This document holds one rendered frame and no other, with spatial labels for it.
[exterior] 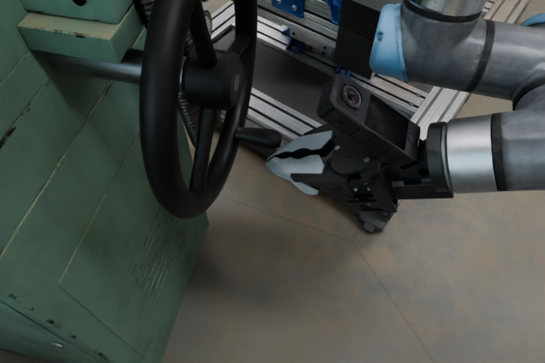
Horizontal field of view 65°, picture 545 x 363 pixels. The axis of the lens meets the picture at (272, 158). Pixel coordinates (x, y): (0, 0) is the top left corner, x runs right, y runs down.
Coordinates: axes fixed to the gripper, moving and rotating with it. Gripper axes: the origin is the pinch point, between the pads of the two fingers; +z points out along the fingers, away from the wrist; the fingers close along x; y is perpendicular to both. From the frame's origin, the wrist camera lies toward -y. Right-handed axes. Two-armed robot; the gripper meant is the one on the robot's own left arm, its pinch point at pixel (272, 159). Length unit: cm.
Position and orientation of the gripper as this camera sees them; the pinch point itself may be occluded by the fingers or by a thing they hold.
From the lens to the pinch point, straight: 52.6
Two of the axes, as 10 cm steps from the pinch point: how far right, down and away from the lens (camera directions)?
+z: -8.4, 0.8, 5.4
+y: 4.7, 6.0, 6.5
